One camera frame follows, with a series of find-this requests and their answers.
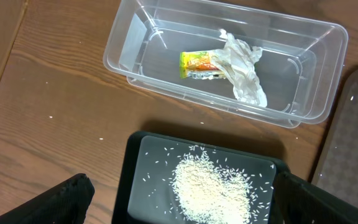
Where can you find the clear plastic bin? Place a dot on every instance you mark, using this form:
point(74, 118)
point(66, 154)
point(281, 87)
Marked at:
point(299, 70)

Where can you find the black tray bin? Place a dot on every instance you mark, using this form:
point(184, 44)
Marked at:
point(145, 193)

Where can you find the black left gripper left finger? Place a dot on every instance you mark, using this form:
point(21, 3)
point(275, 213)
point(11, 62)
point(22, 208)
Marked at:
point(65, 203)

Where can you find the white tissue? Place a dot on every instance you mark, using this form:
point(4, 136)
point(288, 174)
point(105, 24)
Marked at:
point(237, 61)

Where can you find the green plastic wrapper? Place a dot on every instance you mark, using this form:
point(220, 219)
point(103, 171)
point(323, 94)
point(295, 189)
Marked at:
point(197, 65)

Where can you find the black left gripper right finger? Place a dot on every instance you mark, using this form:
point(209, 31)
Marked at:
point(301, 202)

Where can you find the pile of white rice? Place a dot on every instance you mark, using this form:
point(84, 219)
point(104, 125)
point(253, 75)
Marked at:
point(208, 193)

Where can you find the dark brown serving tray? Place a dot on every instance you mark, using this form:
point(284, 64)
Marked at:
point(337, 169)

